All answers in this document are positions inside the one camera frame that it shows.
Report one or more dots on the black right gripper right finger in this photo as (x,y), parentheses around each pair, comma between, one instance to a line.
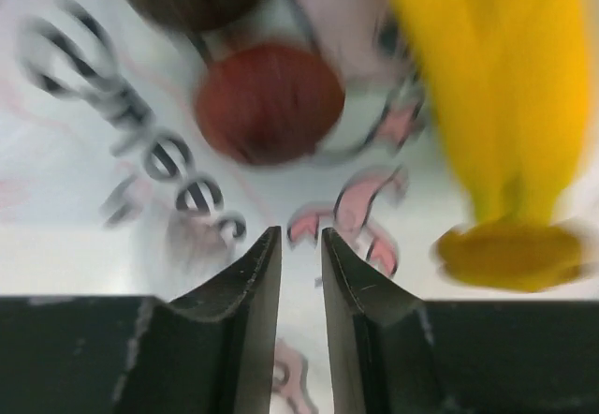
(391,352)

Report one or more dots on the light blue printed plastic bag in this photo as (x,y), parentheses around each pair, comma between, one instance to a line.
(108,187)

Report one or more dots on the brown round fake fruit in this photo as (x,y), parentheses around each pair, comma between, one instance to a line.
(269,104)

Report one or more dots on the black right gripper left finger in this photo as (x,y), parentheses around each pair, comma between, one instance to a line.
(209,351)

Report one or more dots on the yellow fake banana bunch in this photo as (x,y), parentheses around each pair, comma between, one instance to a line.
(511,85)

